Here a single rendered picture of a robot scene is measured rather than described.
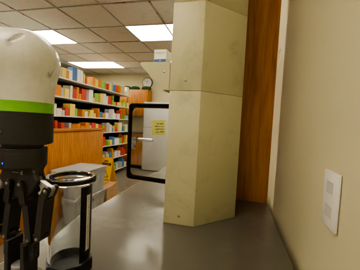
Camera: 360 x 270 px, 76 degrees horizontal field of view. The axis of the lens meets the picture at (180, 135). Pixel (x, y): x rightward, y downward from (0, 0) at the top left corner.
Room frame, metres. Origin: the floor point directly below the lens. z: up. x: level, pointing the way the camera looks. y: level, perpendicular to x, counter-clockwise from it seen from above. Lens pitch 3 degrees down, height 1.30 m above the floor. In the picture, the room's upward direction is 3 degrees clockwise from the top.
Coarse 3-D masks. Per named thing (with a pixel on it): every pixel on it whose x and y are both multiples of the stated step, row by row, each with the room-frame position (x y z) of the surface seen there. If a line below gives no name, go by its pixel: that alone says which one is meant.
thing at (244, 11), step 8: (176, 0) 0.81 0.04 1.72; (184, 0) 0.81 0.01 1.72; (192, 0) 0.81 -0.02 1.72; (200, 0) 0.80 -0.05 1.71; (208, 0) 0.80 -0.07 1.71; (216, 0) 0.82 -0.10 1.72; (224, 0) 0.83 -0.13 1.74; (232, 0) 0.85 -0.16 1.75; (240, 0) 0.87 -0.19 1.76; (248, 0) 0.89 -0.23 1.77; (232, 8) 0.85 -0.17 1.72; (240, 8) 0.87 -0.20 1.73
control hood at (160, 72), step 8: (144, 64) 0.84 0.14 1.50; (152, 64) 0.83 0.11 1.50; (160, 64) 0.82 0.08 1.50; (168, 64) 0.82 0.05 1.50; (152, 72) 0.83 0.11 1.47; (160, 72) 0.82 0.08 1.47; (168, 72) 0.82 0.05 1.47; (160, 80) 0.82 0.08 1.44; (168, 80) 0.81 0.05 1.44; (168, 88) 0.81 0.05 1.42
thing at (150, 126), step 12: (144, 108) 1.19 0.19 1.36; (156, 108) 1.17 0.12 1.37; (132, 120) 1.21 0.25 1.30; (144, 120) 1.19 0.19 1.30; (156, 120) 1.17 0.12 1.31; (132, 132) 1.21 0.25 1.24; (144, 132) 1.19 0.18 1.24; (156, 132) 1.16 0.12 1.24; (144, 144) 1.19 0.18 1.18; (156, 144) 1.16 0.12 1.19; (132, 156) 1.21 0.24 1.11; (144, 156) 1.19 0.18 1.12; (156, 156) 1.16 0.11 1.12; (132, 168) 1.21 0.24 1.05; (144, 168) 1.19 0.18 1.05; (156, 168) 1.16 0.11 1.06
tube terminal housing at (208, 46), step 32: (192, 32) 0.80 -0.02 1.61; (224, 32) 0.84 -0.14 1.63; (192, 64) 0.80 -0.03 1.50; (224, 64) 0.84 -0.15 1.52; (192, 96) 0.79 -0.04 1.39; (224, 96) 0.85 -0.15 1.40; (192, 128) 0.79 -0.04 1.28; (224, 128) 0.85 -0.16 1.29; (192, 160) 0.79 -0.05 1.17; (224, 160) 0.86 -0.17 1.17; (192, 192) 0.79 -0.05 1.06; (224, 192) 0.86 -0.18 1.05; (192, 224) 0.79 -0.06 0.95
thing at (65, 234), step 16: (48, 176) 0.51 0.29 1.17; (64, 176) 0.56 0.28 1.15; (80, 176) 0.57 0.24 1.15; (64, 192) 0.48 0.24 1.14; (80, 192) 0.50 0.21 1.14; (64, 208) 0.48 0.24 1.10; (64, 224) 0.49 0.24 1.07; (48, 240) 0.50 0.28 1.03; (64, 240) 0.49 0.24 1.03; (48, 256) 0.50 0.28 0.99; (64, 256) 0.49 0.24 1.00
